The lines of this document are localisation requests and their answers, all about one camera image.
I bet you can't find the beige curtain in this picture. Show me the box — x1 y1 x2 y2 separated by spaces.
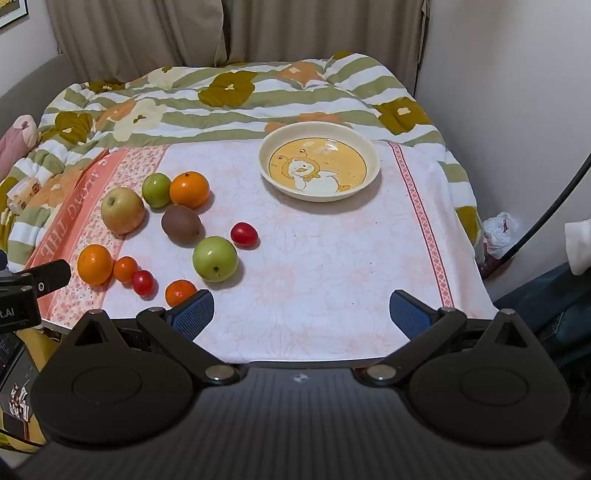
46 0 232 81
215 0 428 97

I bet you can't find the pink white floral cloth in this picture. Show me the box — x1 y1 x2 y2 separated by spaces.
23 141 502 365

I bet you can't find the dark blue cloth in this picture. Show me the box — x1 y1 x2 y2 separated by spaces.
489 261 591 352

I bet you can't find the pink plush toy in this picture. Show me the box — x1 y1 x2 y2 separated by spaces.
0 114 38 174

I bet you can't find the red cherry tomato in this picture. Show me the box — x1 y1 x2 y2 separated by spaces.
230 222 259 248
132 270 155 296

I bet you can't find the large orange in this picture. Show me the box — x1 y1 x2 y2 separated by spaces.
77 244 114 286
169 171 211 209

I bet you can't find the black printed packet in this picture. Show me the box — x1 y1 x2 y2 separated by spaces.
0 332 40 444

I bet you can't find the striped floral blanket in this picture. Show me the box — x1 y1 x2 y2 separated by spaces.
0 52 483 273

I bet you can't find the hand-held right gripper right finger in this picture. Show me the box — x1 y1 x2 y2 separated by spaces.
355 290 539 386

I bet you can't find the small green apple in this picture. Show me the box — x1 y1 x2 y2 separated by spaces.
141 173 174 208

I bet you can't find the large green apple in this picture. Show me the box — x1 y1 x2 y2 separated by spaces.
192 236 240 282

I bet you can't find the small tangerine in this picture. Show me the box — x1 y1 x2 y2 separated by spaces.
113 257 139 284
165 280 198 308

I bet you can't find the black cable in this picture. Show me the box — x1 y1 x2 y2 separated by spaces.
501 152 591 266

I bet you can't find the cream cartoon bear plate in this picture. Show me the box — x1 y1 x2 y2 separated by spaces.
259 122 382 201

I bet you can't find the yellow-green apple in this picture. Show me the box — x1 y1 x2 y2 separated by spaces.
100 187 146 234

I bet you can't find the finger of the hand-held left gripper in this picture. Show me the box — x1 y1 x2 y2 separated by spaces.
21 259 71 301

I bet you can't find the beige bed headboard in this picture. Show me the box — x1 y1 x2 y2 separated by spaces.
0 53 81 139

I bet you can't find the brown kiwi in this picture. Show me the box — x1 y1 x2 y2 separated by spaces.
161 205 204 244

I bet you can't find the white plastic bag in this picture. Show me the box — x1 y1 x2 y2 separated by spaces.
480 211 520 278

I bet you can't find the small printed box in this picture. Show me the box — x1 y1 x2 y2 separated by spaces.
7 178 42 215

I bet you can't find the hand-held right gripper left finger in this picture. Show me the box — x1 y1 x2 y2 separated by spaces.
62 290 241 386

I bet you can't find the wall poster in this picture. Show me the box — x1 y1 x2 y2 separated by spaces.
0 0 31 31

